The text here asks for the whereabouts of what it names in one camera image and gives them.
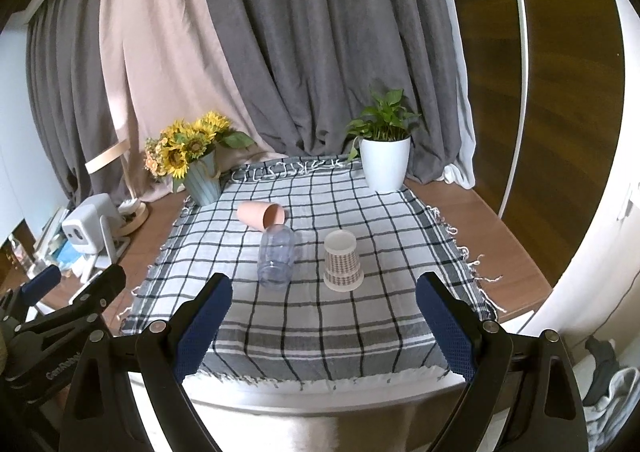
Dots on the dark grey cloth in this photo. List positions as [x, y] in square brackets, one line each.
[600, 367]

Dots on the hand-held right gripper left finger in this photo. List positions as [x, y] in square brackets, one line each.
[202, 327]

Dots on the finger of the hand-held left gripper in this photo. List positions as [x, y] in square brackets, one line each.
[44, 282]
[97, 289]

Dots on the patterned paper cup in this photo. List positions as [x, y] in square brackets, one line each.
[342, 262]

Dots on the checked tablecloth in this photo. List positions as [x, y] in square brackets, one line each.
[320, 327]

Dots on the dark wooden wardrobe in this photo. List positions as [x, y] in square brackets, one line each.
[565, 92]

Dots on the wide grey curtain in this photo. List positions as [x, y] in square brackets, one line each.
[325, 42]

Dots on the white plant pot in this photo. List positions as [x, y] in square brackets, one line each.
[384, 165]

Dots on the green potted plant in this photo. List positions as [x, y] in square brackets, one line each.
[382, 117]

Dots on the beige curtain tieback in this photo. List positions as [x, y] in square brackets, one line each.
[106, 157]

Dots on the pink cup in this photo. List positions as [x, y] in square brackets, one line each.
[260, 215]

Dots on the light grey cloth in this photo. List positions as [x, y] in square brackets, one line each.
[617, 402]

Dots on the round wooden lamp base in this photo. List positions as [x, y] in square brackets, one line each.
[134, 218]

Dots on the narrow grey curtain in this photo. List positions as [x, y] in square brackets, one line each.
[65, 97]

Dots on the white sheer curtain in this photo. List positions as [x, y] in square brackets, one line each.
[462, 122]

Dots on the stack of books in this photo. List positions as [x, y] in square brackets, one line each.
[52, 237]

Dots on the sunflower bouquet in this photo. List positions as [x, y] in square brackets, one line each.
[187, 140]

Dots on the clear plastic cup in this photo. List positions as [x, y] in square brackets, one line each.
[275, 257]

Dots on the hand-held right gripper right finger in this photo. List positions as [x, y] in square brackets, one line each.
[447, 332]

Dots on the white projector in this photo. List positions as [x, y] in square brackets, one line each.
[87, 227]

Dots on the beige curtain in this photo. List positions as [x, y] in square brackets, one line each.
[160, 62]

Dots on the blue ribbed vase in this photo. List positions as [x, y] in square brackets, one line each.
[204, 182]

